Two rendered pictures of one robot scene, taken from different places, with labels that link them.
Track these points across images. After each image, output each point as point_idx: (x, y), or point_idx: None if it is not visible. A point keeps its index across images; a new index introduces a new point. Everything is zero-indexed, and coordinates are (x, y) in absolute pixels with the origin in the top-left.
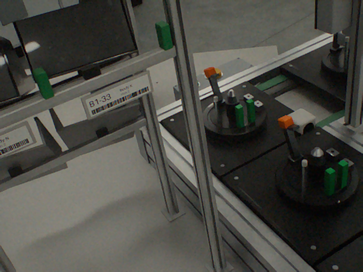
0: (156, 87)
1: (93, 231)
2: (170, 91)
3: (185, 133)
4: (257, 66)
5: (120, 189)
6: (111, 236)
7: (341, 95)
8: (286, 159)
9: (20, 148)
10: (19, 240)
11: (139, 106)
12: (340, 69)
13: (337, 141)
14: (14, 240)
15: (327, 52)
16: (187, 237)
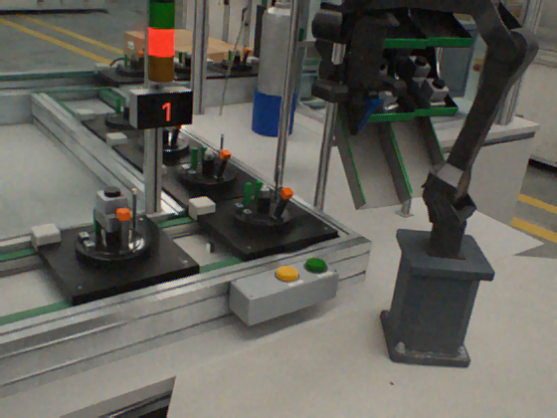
0: (388, 372)
1: (376, 234)
2: (359, 360)
3: (309, 217)
4: (227, 278)
5: (369, 255)
6: (359, 230)
7: (150, 223)
8: (225, 180)
9: None
10: None
11: (389, 313)
12: (138, 230)
13: (177, 195)
14: None
15: (136, 252)
16: None
